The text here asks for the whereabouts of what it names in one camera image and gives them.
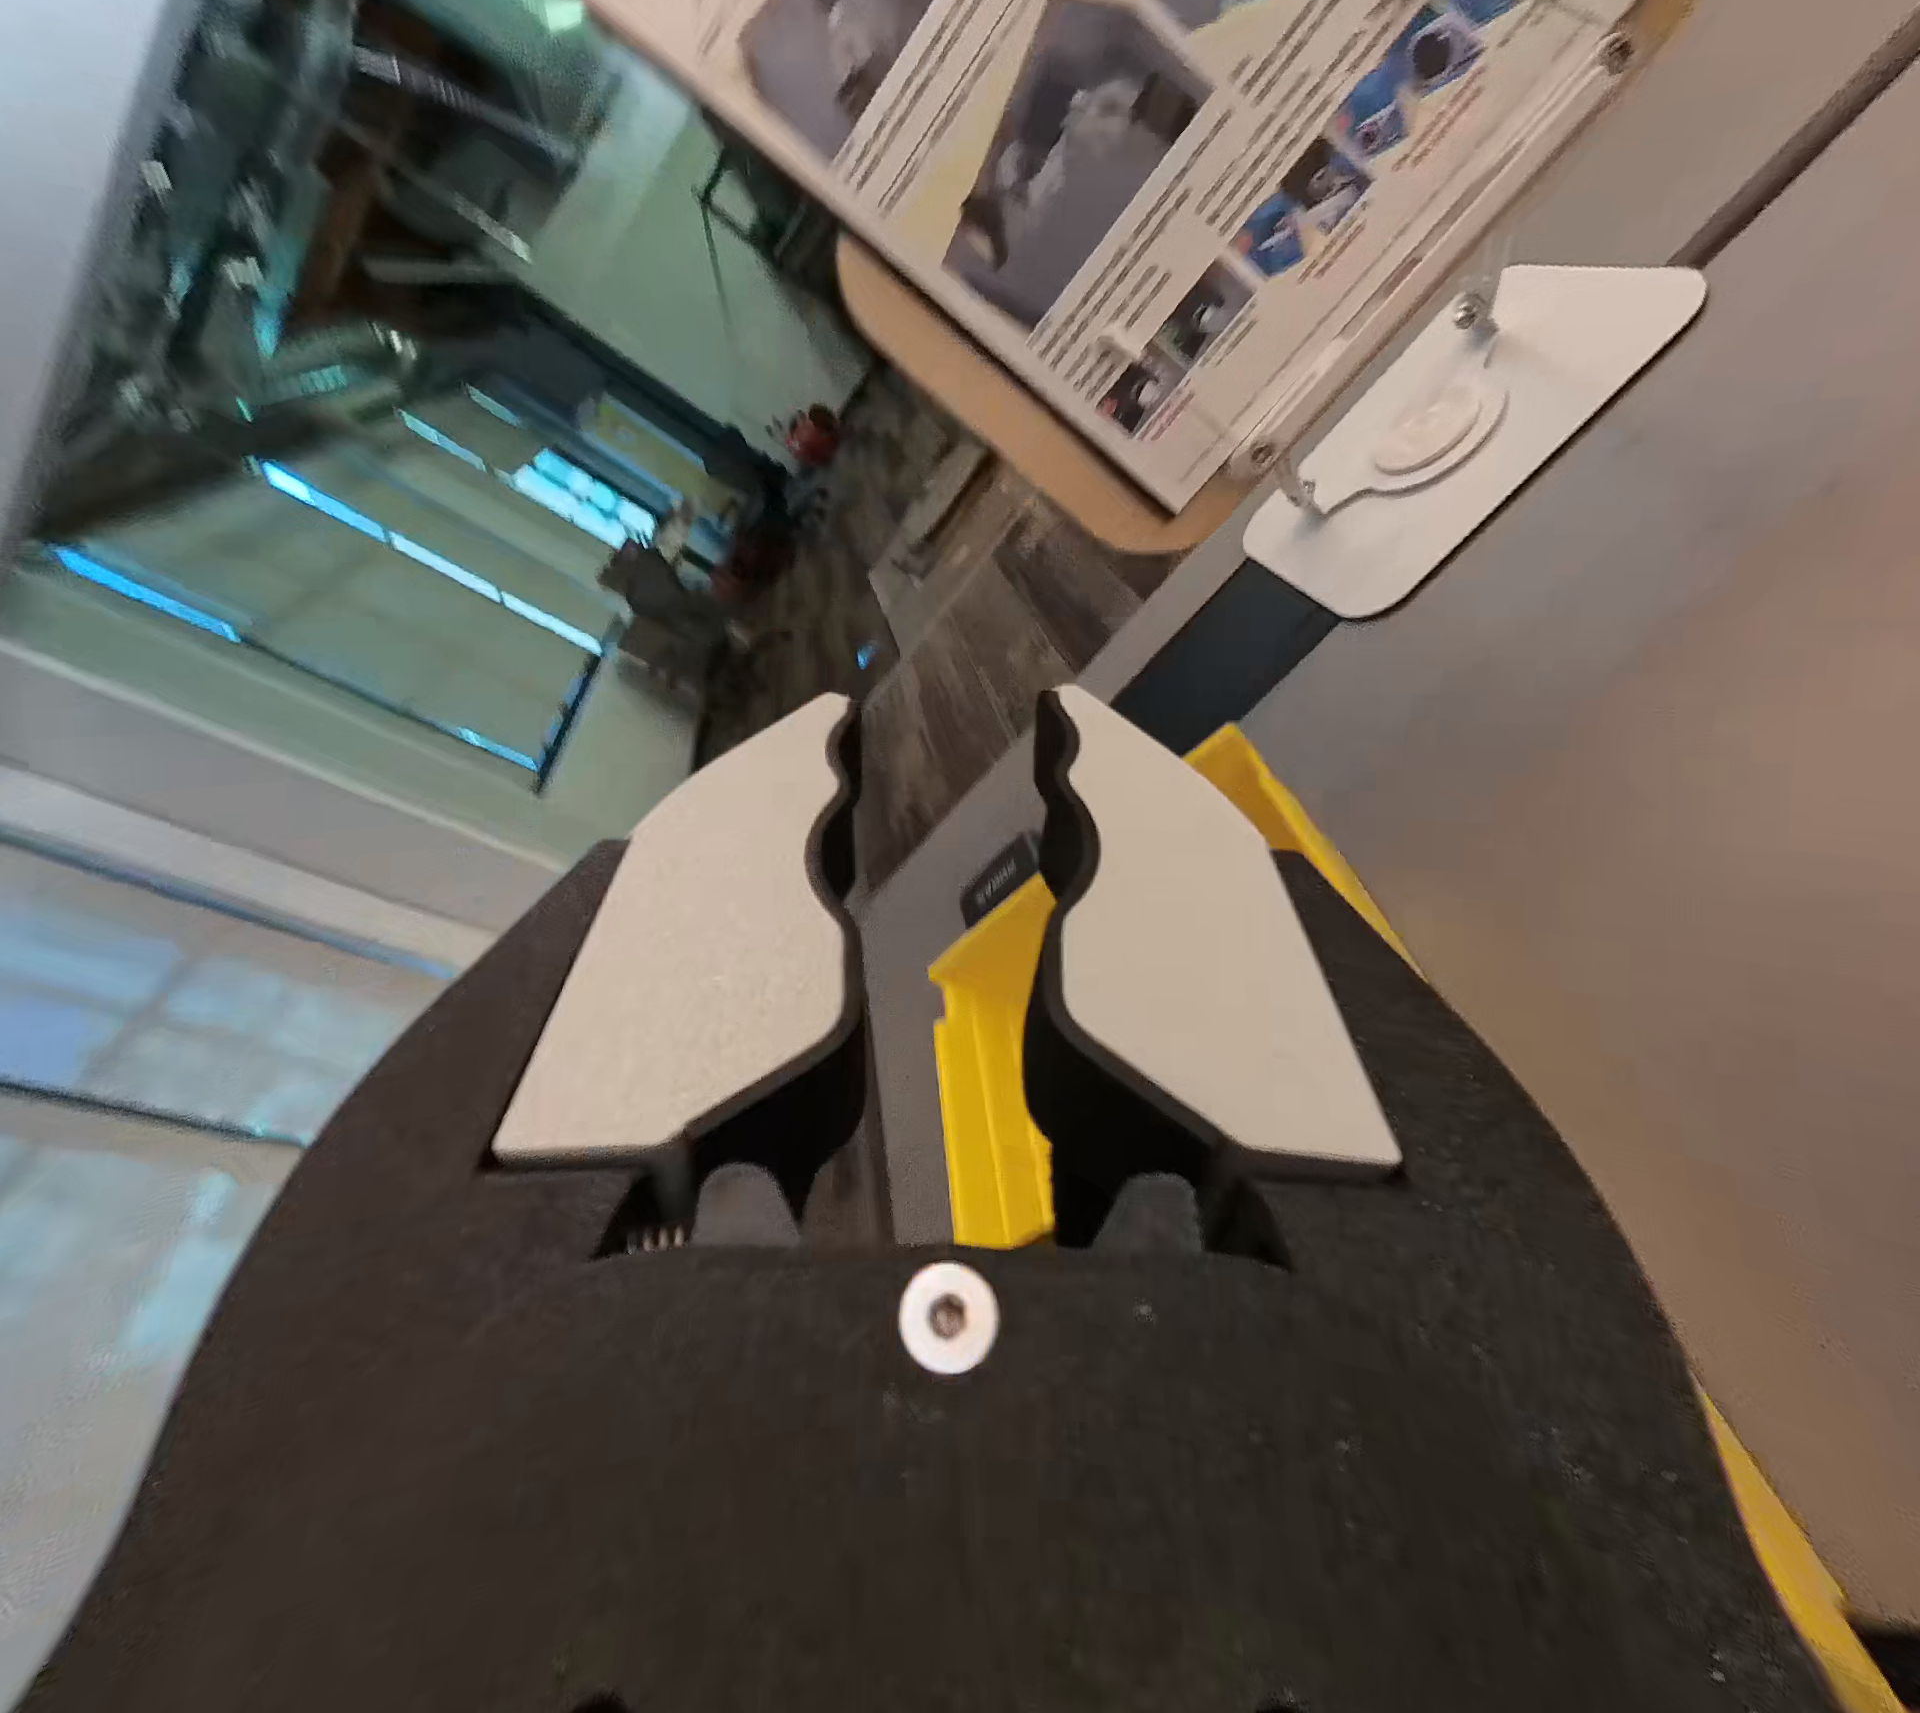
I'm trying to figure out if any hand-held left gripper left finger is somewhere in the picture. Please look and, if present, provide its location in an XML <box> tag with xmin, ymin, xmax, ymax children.
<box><xmin>481</xmin><ymin>688</ymin><xmax>872</xmax><ymax>1181</ymax></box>

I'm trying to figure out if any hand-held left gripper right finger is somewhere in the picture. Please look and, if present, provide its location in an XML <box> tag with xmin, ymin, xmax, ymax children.
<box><xmin>1031</xmin><ymin>683</ymin><xmax>1410</xmax><ymax>1186</ymax></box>

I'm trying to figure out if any yellow plastic bin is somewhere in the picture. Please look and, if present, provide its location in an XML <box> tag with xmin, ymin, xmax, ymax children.
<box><xmin>925</xmin><ymin>725</ymin><xmax>1886</xmax><ymax>1671</ymax></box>

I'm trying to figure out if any black bin divider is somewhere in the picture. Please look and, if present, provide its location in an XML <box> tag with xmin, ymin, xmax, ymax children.
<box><xmin>955</xmin><ymin>829</ymin><xmax>1046</xmax><ymax>929</ymax></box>

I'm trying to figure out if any white sign base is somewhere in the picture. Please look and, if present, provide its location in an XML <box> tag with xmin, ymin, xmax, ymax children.
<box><xmin>1246</xmin><ymin>264</ymin><xmax>1712</xmax><ymax>621</ymax></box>

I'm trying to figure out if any printed instruction sheet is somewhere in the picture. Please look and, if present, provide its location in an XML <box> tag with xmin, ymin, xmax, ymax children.
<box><xmin>571</xmin><ymin>0</ymin><xmax>1699</xmax><ymax>515</ymax></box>

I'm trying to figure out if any white pillar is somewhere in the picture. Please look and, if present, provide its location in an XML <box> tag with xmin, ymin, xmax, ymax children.
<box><xmin>0</xmin><ymin>0</ymin><xmax>279</xmax><ymax>531</ymax></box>

